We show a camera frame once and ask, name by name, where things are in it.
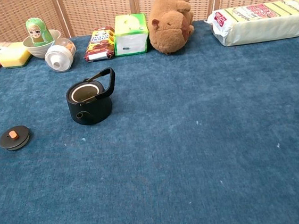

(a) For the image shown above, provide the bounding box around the black lid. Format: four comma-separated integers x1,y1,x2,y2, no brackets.
0,124,32,153

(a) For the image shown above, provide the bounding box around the clear jar with white lid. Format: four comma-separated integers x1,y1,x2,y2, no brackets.
43,36,79,74

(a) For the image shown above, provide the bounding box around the blue carpet table cloth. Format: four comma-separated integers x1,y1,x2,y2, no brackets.
0,10,299,224

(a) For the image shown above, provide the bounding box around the green tissue box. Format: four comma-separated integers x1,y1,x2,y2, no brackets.
111,12,151,57

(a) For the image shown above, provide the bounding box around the panda biscuit packet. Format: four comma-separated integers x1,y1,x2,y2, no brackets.
81,26,118,64

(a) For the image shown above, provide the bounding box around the brown capybara plush toy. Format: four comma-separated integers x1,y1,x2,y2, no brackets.
145,0,198,57

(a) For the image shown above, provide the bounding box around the woven rattan folding screen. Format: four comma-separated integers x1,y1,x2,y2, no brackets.
0,0,299,48

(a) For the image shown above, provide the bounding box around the pale green ceramic bowl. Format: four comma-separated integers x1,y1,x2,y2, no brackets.
21,28,64,61

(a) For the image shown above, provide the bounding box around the green nesting doll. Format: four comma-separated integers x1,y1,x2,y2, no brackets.
24,15,55,48

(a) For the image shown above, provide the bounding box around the yellow striped plastic-wrapped package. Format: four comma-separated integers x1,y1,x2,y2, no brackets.
202,0,299,49

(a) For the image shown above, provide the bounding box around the yellow sponge with green base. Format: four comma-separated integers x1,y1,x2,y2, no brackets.
0,40,34,70

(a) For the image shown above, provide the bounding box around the black teapot with handle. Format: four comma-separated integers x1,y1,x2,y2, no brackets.
63,67,121,128

